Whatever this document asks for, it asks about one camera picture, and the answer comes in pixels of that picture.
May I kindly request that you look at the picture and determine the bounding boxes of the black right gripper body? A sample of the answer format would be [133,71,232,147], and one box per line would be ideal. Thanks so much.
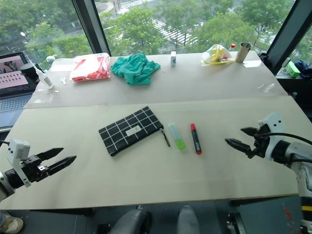
[246,124,271,159]

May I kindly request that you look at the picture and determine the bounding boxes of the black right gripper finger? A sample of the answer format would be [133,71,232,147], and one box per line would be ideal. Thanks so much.
[240,126,260,137]
[224,137,252,155]

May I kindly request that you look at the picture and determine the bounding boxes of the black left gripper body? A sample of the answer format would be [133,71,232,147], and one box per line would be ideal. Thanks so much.
[20,156,51,184]

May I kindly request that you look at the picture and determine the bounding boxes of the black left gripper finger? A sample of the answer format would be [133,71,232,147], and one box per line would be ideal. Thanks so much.
[36,147,64,161]
[47,156,77,177]

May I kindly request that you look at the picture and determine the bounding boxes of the black white-grid pencil case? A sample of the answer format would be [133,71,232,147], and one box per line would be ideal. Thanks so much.
[98,105,172,157]

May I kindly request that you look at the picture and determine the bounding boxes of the red black marker pen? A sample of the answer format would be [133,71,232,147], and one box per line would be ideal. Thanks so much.
[190,123,203,156]

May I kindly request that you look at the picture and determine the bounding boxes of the white shoe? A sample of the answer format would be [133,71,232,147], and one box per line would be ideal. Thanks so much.
[0,210,24,234]

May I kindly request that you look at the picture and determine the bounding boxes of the green glue stick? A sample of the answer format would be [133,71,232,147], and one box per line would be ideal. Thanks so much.
[167,122,187,153]

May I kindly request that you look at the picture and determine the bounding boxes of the dark side shelf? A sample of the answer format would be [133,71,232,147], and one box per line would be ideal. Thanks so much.
[274,70,312,98]

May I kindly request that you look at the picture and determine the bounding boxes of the white syringe tube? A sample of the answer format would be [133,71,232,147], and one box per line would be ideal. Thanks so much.
[28,60,55,91]

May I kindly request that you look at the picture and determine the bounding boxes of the green box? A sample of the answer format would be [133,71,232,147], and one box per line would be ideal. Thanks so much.
[287,60,301,78]

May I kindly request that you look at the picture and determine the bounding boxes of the metal cup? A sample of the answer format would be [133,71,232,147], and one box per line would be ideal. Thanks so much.
[234,42,253,64]

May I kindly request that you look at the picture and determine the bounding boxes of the grey laptop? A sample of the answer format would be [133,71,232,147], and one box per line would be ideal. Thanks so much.
[0,51,40,129]

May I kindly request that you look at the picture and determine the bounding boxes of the clear bag with yellow contents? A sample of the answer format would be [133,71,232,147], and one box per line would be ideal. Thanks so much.
[200,44,235,66]

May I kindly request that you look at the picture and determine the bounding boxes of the blue cloth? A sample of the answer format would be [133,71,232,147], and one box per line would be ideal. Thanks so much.
[293,59,312,79]

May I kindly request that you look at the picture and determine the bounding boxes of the black round speaker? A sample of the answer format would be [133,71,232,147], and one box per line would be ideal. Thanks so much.
[19,62,37,79]

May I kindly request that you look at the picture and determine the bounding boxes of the dark rounded shape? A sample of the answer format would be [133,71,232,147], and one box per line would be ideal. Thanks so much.
[114,208,152,234]

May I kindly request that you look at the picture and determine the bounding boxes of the red white plastic bag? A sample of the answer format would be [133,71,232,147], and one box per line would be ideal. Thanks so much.
[69,53,111,83]

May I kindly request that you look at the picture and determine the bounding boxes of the green crumpled cloth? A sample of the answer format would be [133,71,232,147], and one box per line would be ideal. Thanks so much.
[111,54,162,86]

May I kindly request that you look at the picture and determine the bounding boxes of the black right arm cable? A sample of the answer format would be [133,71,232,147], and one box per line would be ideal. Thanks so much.
[254,131,312,147]

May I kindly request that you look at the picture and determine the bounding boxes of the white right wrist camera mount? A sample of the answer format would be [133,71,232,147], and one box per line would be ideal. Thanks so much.
[257,112,285,161]

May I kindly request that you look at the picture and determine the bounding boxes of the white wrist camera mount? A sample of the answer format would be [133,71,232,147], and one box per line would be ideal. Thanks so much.
[257,112,285,161]
[6,139,32,188]

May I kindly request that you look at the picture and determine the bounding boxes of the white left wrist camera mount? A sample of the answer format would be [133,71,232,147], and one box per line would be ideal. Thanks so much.
[6,139,32,188]

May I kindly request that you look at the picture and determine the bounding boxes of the black window frame post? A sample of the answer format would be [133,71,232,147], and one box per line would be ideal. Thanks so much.
[71,0,112,57]
[266,0,312,72]

